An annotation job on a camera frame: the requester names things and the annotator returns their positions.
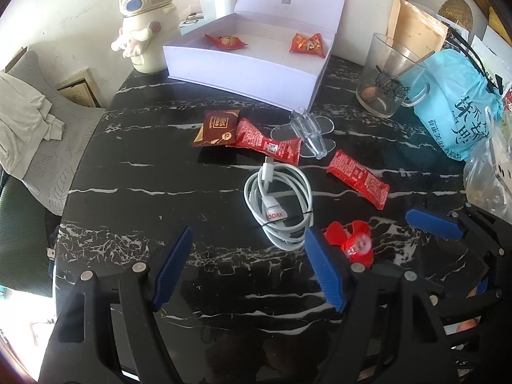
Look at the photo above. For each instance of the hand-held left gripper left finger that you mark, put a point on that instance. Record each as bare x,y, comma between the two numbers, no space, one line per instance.
172,268

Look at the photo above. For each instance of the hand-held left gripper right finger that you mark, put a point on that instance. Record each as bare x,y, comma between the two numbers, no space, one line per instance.
324,272

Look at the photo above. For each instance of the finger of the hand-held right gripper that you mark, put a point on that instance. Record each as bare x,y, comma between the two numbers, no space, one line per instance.
434,222
491,300

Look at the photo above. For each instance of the red snack packet white text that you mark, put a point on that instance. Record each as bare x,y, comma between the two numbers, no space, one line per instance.
268,142
358,178

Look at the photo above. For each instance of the brown snack packet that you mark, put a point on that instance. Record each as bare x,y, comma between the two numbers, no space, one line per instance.
216,128

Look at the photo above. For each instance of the white gift box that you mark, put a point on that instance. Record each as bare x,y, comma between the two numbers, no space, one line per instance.
240,76

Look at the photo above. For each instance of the clear plastic bag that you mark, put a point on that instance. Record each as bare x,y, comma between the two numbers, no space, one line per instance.
484,180

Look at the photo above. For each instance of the light blue plastic bag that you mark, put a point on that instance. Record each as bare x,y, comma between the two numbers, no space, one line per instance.
448,100

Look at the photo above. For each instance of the clear acrylic stand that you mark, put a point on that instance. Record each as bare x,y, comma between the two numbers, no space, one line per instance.
310,132

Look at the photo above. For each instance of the glass mug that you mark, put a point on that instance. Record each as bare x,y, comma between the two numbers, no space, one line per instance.
378,88

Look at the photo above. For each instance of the dark green chair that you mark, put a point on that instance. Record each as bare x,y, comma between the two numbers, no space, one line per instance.
20,240

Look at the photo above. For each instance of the metal spoon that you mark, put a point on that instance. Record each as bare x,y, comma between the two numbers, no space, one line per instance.
416,64

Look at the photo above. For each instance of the grey leaf-pattern cushion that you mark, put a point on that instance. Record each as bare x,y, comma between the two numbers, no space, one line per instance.
68,136

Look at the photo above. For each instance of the kraft paper bag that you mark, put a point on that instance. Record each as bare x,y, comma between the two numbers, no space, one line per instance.
420,28

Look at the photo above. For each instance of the wooden framed panel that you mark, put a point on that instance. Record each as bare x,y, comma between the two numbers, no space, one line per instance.
80,90

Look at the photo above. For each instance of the white cloth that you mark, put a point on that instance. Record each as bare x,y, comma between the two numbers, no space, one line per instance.
24,120

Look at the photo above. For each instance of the round gold ornament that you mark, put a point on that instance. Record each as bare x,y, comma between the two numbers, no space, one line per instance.
456,12

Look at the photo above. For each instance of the red patterned snack packet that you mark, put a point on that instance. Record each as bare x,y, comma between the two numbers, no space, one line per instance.
228,42
306,44

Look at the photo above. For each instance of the cream cartoon thermos kettle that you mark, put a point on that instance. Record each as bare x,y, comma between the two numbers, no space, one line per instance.
144,48

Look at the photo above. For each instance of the white foam sheet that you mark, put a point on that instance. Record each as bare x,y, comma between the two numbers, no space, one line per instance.
374,8

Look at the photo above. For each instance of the small white device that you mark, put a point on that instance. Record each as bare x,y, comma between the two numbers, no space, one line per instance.
194,22

